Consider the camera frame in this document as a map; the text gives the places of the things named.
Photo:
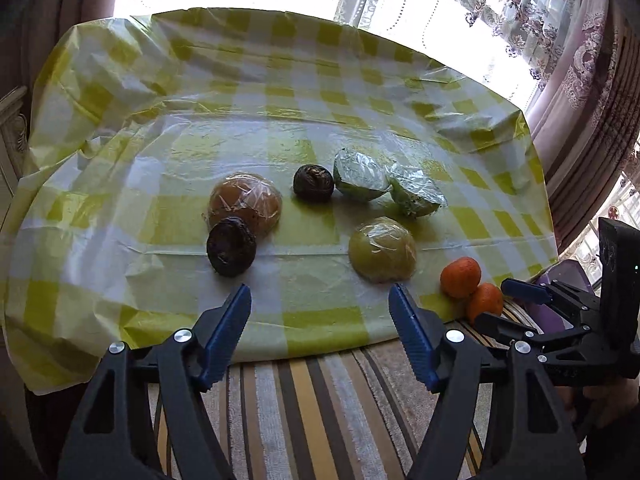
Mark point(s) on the orange tangerine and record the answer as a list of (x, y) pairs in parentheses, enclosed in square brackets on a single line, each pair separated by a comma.
[(486, 302), (460, 277)]

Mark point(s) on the dark pink curtain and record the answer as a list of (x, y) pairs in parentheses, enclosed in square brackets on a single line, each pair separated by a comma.
[(55, 15)]

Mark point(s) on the cream carved furniture panel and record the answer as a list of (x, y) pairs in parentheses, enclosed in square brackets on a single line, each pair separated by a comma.
[(12, 132)]

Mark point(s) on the purple cloth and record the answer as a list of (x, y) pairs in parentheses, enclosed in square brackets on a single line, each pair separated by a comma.
[(565, 274)]

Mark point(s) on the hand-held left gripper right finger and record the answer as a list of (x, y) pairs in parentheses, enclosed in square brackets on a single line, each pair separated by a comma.
[(407, 330)]

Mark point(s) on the person's right hand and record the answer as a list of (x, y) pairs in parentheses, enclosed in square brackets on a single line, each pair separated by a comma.
[(607, 405)]

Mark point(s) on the pink patterned curtain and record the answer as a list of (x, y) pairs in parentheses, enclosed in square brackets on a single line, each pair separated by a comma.
[(590, 90)]

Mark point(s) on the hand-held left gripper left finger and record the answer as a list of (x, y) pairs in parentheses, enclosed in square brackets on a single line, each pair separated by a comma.
[(227, 340)]

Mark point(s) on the striped woven cloth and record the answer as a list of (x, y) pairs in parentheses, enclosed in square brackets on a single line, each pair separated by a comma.
[(320, 410)]

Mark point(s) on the green wrapped fruit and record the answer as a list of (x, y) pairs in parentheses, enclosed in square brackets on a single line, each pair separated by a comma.
[(417, 191), (360, 175)]

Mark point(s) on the brown wrapped pear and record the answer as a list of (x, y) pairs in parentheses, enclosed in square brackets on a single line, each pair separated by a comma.
[(247, 199)]

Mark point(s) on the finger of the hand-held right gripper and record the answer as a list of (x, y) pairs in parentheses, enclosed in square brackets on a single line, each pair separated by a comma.
[(522, 291), (505, 325)]

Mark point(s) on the yellow checked plastic tablecloth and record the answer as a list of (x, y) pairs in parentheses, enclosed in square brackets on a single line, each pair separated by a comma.
[(150, 160)]

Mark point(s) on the dark brown water chestnut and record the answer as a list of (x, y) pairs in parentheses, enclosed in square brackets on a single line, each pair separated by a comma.
[(313, 183), (231, 246)]

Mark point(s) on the yellow-green wrapped apple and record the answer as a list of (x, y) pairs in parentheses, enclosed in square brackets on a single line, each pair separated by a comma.
[(382, 250)]

